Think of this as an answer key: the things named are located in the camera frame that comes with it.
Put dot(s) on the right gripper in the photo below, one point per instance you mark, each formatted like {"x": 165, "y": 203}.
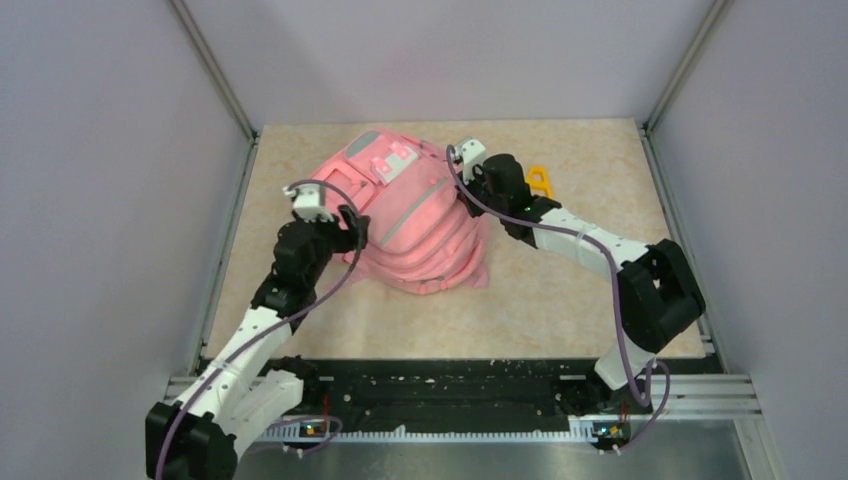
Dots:
{"x": 478, "y": 176}

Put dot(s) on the aluminium frame rail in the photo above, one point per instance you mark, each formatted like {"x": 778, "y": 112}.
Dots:
{"x": 211, "y": 66}

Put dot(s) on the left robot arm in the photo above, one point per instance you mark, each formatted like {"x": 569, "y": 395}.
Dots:
{"x": 207, "y": 429}

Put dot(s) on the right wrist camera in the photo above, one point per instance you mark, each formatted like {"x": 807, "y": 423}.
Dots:
{"x": 468, "y": 154}

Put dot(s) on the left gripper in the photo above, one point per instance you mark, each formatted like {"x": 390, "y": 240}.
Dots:
{"x": 348, "y": 238}

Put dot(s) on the pink student backpack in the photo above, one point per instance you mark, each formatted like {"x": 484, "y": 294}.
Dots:
{"x": 421, "y": 238}

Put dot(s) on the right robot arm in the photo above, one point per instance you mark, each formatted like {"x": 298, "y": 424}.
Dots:
{"x": 654, "y": 291}

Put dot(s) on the yellow toy triangle block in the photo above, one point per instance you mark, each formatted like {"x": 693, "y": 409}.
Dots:
{"x": 538, "y": 181}

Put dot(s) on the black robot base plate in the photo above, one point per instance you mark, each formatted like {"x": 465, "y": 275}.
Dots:
{"x": 544, "y": 386}

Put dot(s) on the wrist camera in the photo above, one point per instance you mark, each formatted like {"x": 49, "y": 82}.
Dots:
{"x": 309, "y": 203}
{"x": 468, "y": 154}

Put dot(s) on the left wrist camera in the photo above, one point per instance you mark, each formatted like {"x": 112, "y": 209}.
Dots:
{"x": 309, "y": 203}

